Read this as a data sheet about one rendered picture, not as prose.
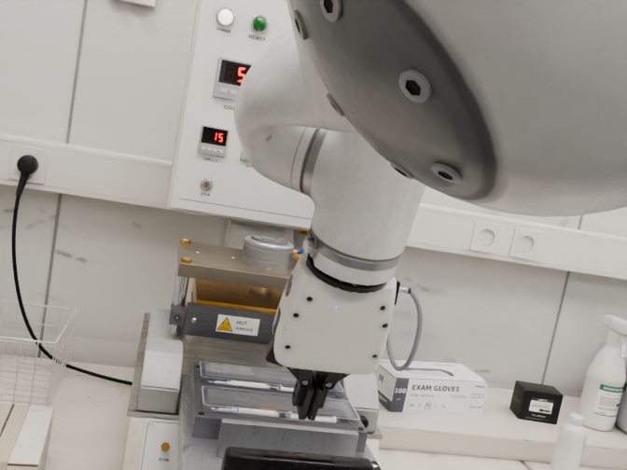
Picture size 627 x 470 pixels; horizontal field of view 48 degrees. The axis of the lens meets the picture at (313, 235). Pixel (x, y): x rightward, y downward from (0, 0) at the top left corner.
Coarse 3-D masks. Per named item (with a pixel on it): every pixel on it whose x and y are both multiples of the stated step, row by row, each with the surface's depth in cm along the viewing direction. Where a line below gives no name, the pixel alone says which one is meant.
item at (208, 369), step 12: (204, 372) 89; (216, 372) 90; (228, 372) 90; (240, 372) 91; (252, 372) 92; (264, 372) 93; (276, 372) 94; (288, 372) 94; (288, 384) 90; (336, 384) 93
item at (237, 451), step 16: (240, 448) 69; (224, 464) 68; (240, 464) 68; (256, 464) 68; (272, 464) 68; (288, 464) 69; (304, 464) 69; (320, 464) 69; (336, 464) 70; (352, 464) 70; (368, 464) 70
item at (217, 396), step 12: (204, 396) 81; (216, 396) 82; (228, 396) 82; (240, 396) 83; (252, 396) 84; (264, 396) 84; (276, 396) 85; (288, 396) 86; (252, 408) 80; (264, 408) 81; (276, 408) 82; (288, 408) 82; (324, 408) 84; (336, 408) 85; (348, 408) 86
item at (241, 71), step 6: (228, 66) 117; (234, 66) 117; (240, 66) 117; (246, 66) 117; (228, 72) 117; (234, 72) 117; (240, 72) 117; (246, 72) 118; (228, 78) 117; (234, 78) 117; (240, 78) 118
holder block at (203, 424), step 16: (192, 368) 92; (192, 384) 88; (208, 384) 88; (192, 400) 84; (192, 416) 81; (208, 416) 78; (224, 416) 79; (240, 416) 80; (192, 432) 78; (208, 432) 78
